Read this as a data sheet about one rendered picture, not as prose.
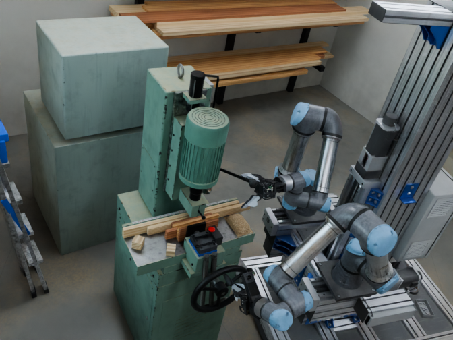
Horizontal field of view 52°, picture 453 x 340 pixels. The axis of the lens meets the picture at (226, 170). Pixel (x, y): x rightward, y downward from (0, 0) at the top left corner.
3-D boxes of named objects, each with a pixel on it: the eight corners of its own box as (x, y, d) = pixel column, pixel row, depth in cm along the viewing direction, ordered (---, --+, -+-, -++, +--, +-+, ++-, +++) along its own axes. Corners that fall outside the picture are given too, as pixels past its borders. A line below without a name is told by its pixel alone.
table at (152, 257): (143, 293, 194) (144, 284, 190) (119, 242, 214) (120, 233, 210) (263, 255, 223) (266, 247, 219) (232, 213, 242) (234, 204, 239)
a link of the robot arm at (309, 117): (296, 197, 250) (327, 116, 213) (269, 191, 250) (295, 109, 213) (297, 182, 259) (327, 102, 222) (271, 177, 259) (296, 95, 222)
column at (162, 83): (152, 218, 235) (165, 92, 192) (136, 191, 249) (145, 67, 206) (192, 208, 246) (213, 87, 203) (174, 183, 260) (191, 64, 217)
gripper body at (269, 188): (264, 184, 198) (286, 179, 204) (253, 179, 205) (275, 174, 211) (264, 201, 200) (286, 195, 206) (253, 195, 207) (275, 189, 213)
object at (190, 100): (187, 115, 195) (193, 78, 184) (180, 105, 200) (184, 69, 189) (204, 112, 198) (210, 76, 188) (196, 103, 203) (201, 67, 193)
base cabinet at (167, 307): (145, 371, 255) (156, 289, 213) (112, 290, 293) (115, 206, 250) (217, 342, 276) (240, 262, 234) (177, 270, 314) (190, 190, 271)
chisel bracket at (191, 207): (190, 220, 214) (192, 206, 208) (177, 201, 223) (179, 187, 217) (204, 216, 217) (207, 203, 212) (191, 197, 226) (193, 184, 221)
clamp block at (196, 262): (193, 273, 203) (196, 260, 198) (180, 251, 212) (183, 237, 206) (223, 264, 210) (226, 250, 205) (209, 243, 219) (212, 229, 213)
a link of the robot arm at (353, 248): (353, 250, 225) (363, 231, 217) (373, 270, 217) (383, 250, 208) (335, 258, 219) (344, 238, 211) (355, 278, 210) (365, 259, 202)
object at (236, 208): (147, 235, 212) (148, 229, 209) (146, 233, 213) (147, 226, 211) (249, 209, 238) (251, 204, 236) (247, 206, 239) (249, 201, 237)
